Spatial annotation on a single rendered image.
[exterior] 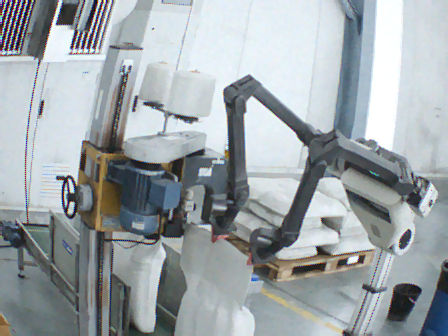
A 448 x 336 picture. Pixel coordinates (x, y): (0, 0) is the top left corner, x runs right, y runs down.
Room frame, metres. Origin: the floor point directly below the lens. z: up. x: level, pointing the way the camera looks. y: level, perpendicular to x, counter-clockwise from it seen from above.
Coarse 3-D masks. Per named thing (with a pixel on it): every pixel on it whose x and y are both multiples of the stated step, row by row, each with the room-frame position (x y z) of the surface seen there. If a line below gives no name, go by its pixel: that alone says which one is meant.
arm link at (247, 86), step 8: (240, 80) 2.92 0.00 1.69; (248, 80) 2.91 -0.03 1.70; (256, 80) 2.89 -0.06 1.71; (232, 88) 2.90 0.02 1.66; (240, 88) 2.87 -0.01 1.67; (248, 88) 2.87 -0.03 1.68; (256, 88) 2.89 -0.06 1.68; (264, 88) 2.92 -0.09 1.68; (224, 96) 2.91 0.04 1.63; (232, 96) 2.86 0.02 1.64; (248, 96) 2.88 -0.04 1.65; (256, 96) 2.91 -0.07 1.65; (264, 96) 2.93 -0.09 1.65; (272, 96) 2.94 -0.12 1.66; (232, 104) 2.86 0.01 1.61; (264, 104) 2.94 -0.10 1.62; (272, 104) 2.95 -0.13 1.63; (280, 104) 2.97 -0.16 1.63; (272, 112) 2.97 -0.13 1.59; (280, 112) 2.98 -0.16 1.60; (288, 112) 2.99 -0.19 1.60; (280, 120) 3.00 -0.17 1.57; (288, 120) 3.00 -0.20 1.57; (296, 120) 3.02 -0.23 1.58; (296, 128) 3.03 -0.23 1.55; (304, 128) 3.04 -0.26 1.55; (296, 136) 3.13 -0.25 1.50; (304, 136) 3.03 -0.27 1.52; (312, 136) 3.04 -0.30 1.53; (320, 136) 3.06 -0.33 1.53
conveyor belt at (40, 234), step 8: (32, 232) 4.48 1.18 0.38; (40, 232) 4.53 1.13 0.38; (48, 232) 4.59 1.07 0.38; (40, 240) 4.37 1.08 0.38; (48, 240) 4.42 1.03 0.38; (48, 248) 4.27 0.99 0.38; (48, 256) 4.12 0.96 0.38; (160, 320) 3.62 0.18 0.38; (160, 328) 3.50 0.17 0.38; (168, 328) 3.53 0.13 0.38
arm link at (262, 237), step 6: (258, 228) 2.72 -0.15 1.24; (264, 228) 2.72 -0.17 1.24; (252, 234) 2.74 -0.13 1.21; (258, 234) 2.71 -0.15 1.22; (264, 234) 2.70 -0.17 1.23; (270, 234) 2.71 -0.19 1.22; (276, 234) 2.73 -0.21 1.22; (252, 240) 2.72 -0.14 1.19; (258, 240) 2.70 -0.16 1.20; (264, 240) 2.71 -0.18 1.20; (270, 240) 2.72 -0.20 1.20; (276, 240) 2.71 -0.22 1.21; (288, 240) 2.68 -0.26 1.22; (294, 240) 2.69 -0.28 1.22; (258, 246) 2.72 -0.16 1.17; (264, 246) 2.72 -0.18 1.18; (282, 246) 2.71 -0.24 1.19; (288, 246) 2.71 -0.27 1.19
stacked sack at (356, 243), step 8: (344, 240) 6.20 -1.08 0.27; (352, 240) 6.25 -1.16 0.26; (360, 240) 6.29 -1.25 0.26; (368, 240) 6.34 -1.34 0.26; (320, 248) 6.22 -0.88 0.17; (328, 248) 6.14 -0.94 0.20; (336, 248) 6.10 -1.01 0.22; (344, 248) 6.13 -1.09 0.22; (352, 248) 6.20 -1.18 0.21; (360, 248) 6.26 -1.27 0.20; (368, 248) 6.33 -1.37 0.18; (376, 248) 6.42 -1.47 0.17
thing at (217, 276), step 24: (192, 240) 3.14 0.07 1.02; (192, 264) 3.13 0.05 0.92; (216, 264) 3.05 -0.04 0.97; (240, 264) 2.89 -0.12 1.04; (192, 288) 3.07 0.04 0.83; (216, 288) 3.01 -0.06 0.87; (240, 288) 2.87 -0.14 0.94; (192, 312) 3.01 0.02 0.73; (216, 312) 2.89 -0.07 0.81; (240, 312) 2.86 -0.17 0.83
